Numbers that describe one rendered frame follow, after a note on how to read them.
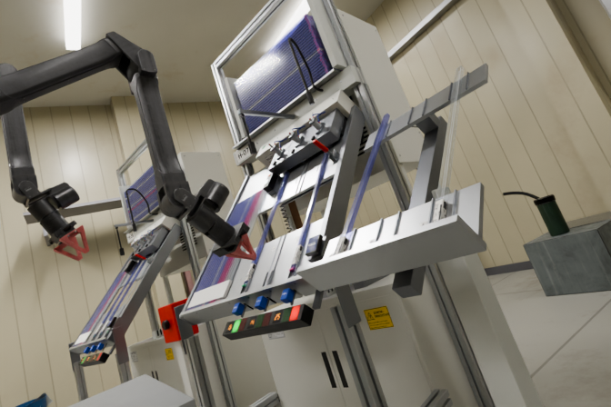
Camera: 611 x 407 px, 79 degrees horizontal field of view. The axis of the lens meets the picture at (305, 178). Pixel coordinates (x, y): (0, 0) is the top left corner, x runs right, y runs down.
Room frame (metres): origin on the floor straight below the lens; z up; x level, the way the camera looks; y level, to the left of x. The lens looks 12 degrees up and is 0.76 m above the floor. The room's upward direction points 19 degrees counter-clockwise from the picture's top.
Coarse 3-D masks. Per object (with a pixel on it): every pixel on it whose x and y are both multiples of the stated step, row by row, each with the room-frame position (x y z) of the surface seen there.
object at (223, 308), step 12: (300, 276) 0.93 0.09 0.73; (264, 288) 1.02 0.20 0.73; (276, 288) 0.99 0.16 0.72; (300, 288) 0.97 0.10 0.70; (312, 288) 0.95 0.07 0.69; (228, 300) 1.13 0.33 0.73; (240, 300) 1.11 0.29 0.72; (252, 300) 1.09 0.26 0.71; (276, 300) 1.05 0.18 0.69; (192, 312) 1.28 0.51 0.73; (204, 312) 1.25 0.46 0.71; (216, 312) 1.23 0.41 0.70; (228, 312) 1.20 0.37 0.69
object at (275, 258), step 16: (320, 224) 1.03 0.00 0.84; (288, 240) 1.11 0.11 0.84; (272, 256) 1.13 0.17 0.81; (288, 256) 1.06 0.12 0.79; (304, 256) 1.00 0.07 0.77; (240, 272) 1.23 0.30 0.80; (256, 272) 1.15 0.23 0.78; (272, 272) 1.07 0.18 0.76; (288, 272) 1.02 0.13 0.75; (240, 288) 1.17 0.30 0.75; (256, 288) 1.09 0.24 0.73
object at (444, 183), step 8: (456, 72) 0.79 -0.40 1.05; (456, 80) 0.77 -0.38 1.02; (456, 88) 0.74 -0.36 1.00; (456, 96) 0.72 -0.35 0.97; (456, 104) 0.71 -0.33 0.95; (456, 112) 0.70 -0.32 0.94; (448, 120) 0.69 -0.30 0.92; (456, 120) 0.69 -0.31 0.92; (448, 128) 0.68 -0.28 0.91; (448, 136) 0.66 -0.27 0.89; (448, 144) 0.65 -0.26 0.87; (448, 152) 0.63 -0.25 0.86; (448, 160) 0.62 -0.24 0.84; (448, 168) 0.61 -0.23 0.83; (440, 176) 0.61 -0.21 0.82; (448, 176) 0.60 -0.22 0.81; (440, 184) 0.60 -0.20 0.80; (448, 184) 0.60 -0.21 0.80; (440, 192) 0.59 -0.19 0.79; (448, 192) 0.59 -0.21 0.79
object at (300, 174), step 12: (336, 144) 1.23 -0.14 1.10; (312, 156) 1.33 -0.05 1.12; (264, 168) 1.64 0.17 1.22; (300, 168) 1.34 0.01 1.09; (312, 168) 1.27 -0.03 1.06; (252, 180) 1.67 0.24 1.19; (264, 180) 1.55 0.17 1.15; (288, 180) 1.36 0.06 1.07; (300, 180) 1.28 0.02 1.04; (312, 180) 1.22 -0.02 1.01; (324, 180) 1.17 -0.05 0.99; (252, 192) 1.58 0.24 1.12; (288, 192) 1.30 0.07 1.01; (300, 192) 1.24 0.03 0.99; (264, 204) 1.40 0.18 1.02
